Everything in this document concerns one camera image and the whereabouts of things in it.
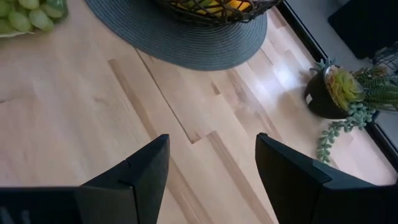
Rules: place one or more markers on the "grey round woven mat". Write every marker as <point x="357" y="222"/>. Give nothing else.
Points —
<point x="186" y="43"/>

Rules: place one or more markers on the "black plant pot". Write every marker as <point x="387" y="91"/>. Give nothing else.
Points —
<point x="320" y="99"/>

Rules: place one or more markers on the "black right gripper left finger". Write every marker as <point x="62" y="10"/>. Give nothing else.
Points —
<point x="140" y="186"/>

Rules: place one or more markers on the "black table edge rail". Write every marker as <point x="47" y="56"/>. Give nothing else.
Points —
<point x="304" y="37"/>

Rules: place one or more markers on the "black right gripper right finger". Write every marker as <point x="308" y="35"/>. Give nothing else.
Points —
<point x="289" y="186"/>

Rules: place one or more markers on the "green grapes bunch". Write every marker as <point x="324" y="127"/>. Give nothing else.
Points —
<point x="21" y="17"/>

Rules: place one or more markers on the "green succulent plants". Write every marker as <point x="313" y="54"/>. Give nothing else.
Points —
<point x="345" y="87"/>

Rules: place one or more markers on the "black floor mat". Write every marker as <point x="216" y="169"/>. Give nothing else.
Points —
<point x="363" y="25"/>

